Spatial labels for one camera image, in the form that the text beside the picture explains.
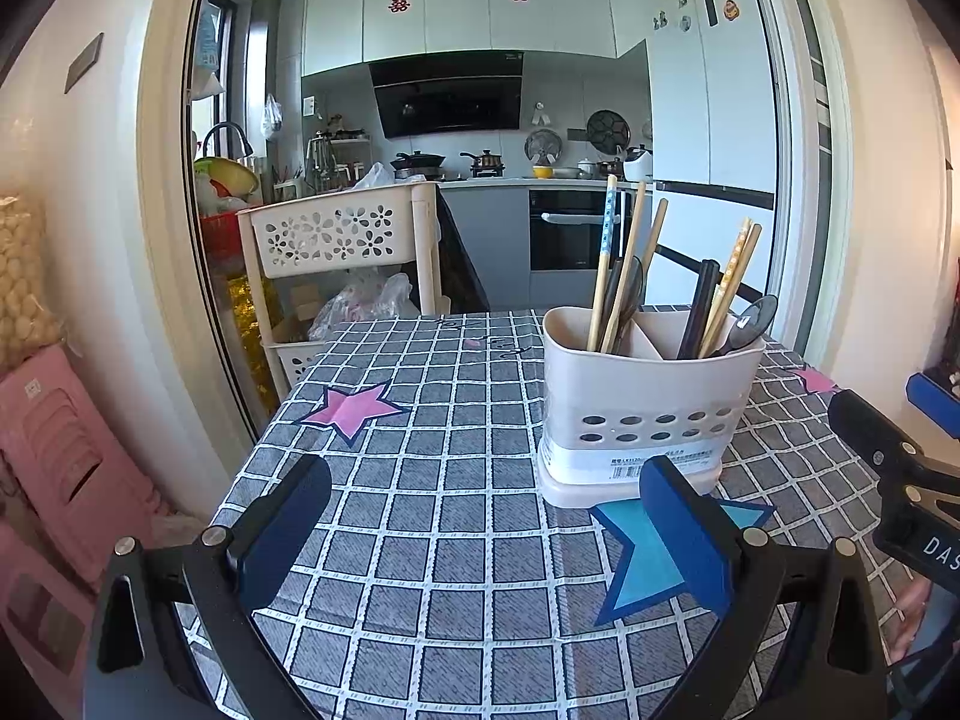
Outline gold foil decoration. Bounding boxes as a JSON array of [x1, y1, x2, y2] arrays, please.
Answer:
[[225, 274, 282, 398]]

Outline round hanging strainer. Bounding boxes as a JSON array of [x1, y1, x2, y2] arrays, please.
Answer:
[[523, 129, 563, 166]]

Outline grey checked tablecloth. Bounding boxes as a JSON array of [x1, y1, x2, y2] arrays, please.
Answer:
[[176, 307, 931, 720]]

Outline cardboard box in cart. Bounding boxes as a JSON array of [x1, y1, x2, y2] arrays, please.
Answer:
[[289, 281, 331, 331]]

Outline cream plastic utensil holder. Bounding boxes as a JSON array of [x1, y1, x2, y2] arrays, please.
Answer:
[[536, 305, 767, 509]]

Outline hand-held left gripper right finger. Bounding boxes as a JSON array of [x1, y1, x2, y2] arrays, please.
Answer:
[[640, 456, 890, 720]]

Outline grey wall switch panel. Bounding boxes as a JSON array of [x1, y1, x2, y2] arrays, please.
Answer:
[[64, 34, 104, 95]]

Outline patterned bamboo chopstick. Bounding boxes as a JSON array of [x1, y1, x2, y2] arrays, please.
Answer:
[[709, 223, 763, 358], [701, 218, 753, 358]]

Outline round black hanging pan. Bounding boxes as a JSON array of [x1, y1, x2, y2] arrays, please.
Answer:
[[586, 109, 631, 155]]

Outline blue patterned chopstick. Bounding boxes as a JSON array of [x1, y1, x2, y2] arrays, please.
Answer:
[[587, 174, 618, 353]]

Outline black range hood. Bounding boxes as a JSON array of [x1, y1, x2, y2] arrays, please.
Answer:
[[369, 51, 524, 140]]

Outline green yellow bowl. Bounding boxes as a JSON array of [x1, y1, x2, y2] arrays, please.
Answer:
[[193, 156, 260, 200]]

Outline white fridge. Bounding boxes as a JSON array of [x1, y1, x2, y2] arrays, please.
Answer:
[[646, 0, 777, 316]]

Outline clear plastic bag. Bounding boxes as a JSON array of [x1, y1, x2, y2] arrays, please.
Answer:
[[307, 272, 417, 342]]

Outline countertop dish rack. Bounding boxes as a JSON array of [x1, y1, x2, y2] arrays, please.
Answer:
[[311, 131, 372, 192]]

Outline pink plastic stool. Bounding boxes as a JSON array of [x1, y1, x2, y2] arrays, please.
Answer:
[[0, 345, 173, 593], [0, 521, 98, 691]]

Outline kitchen faucet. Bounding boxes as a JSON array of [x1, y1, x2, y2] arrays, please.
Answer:
[[201, 122, 252, 166]]

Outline wooden chopstick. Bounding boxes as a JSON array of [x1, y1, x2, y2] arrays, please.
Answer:
[[636, 198, 669, 293], [600, 180, 647, 353]]

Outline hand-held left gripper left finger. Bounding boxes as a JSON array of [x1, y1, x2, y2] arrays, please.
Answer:
[[82, 454, 332, 720]]

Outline person's right hand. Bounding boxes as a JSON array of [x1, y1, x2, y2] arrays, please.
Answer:
[[896, 576, 931, 650]]

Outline red basket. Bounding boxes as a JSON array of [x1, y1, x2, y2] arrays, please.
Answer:
[[199, 211, 245, 256]]

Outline dark metal spoon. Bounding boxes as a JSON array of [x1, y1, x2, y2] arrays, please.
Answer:
[[721, 295, 779, 357], [604, 255, 647, 353]]

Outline white upper cabinets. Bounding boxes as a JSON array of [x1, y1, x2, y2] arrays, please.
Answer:
[[302, 0, 620, 77]]

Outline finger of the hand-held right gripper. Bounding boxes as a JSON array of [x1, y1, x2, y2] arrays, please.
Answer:
[[906, 373, 960, 415], [829, 388, 960, 518]]

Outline bag of beige snacks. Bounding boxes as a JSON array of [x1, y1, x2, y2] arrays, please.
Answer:
[[0, 195, 65, 372]]

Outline cream plastic storage cart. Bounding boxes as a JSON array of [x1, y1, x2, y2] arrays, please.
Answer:
[[238, 181, 443, 406]]

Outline black built-in oven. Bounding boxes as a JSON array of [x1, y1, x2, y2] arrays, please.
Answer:
[[529, 190, 623, 272]]

